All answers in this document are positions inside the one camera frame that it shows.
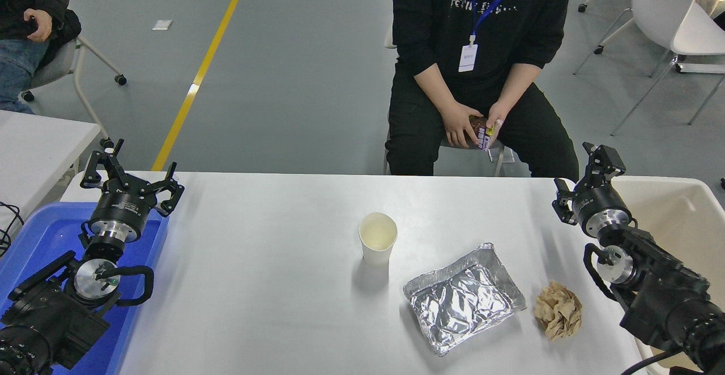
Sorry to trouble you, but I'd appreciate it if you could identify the person's hand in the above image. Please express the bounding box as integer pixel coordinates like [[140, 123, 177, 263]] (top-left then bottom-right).
[[24, 8, 53, 43]]

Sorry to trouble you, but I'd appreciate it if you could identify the blue plastic tray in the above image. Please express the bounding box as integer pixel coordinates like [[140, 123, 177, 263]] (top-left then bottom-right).
[[0, 202, 170, 375]]

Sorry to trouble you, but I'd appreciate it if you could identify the white shell chair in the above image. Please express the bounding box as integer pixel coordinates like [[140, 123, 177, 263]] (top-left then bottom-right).
[[573, 0, 725, 136]]

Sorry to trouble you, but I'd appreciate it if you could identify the black cable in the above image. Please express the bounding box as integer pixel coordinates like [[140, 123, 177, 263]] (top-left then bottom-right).
[[0, 201, 24, 258]]

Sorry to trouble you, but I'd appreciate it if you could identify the large pale plastic bin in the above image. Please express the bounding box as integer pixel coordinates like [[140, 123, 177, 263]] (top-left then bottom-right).
[[609, 177, 725, 375]]

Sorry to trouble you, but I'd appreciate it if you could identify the tan paper ball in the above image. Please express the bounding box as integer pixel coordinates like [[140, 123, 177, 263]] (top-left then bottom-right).
[[533, 280, 583, 342]]

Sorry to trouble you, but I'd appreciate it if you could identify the small white table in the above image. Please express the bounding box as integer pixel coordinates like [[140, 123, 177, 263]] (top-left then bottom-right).
[[0, 110, 101, 234]]

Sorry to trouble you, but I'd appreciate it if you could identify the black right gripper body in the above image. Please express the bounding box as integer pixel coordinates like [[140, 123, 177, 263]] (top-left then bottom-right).
[[569, 184, 630, 225]]

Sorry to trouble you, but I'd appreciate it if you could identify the silver foil tray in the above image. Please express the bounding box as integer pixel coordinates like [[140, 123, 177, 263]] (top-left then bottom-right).
[[403, 242, 527, 357]]

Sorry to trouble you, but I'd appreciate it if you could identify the person's left hand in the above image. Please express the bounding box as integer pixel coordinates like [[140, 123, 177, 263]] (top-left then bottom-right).
[[485, 102, 509, 138]]

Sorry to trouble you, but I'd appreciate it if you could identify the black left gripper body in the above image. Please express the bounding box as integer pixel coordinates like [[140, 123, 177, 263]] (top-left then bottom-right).
[[88, 185, 152, 234]]

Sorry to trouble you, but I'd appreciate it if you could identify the blue lanyard with badge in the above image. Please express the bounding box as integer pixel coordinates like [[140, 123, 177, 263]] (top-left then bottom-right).
[[458, 0, 518, 74]]

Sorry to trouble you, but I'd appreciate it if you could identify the white paper cup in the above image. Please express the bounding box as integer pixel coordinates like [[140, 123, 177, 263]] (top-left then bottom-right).
[[359, 212, 398, 268]]

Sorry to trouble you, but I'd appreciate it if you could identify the grey white office chair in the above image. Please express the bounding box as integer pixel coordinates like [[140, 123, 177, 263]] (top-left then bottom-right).
[[383, 24, 513, 177]]

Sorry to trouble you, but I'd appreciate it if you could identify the white wheeled chair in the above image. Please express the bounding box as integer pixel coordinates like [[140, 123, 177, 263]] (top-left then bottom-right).
[[22, 0, 127, 150]]

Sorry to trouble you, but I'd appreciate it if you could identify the person's right hand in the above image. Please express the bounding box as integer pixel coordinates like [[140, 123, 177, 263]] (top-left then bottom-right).
[[442, 108, 483, 149]]

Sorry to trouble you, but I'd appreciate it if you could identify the purple yellow snack bar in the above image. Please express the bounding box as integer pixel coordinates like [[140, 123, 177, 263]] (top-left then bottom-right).
[[469, 116, 499, 152]]

